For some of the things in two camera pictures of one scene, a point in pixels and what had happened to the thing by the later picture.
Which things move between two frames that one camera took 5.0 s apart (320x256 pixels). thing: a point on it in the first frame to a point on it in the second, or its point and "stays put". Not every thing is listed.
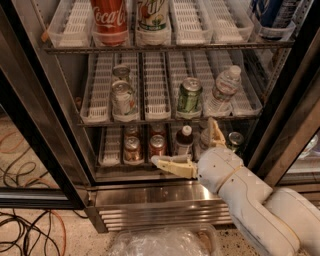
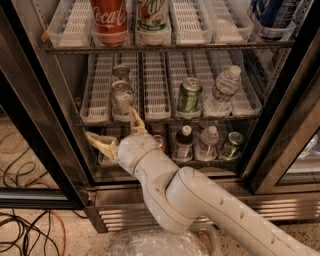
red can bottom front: (157, 145) stays put
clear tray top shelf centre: (189, 23) stays put
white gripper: (217, 167) to (136, 150)
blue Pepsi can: (267, 11) stays put
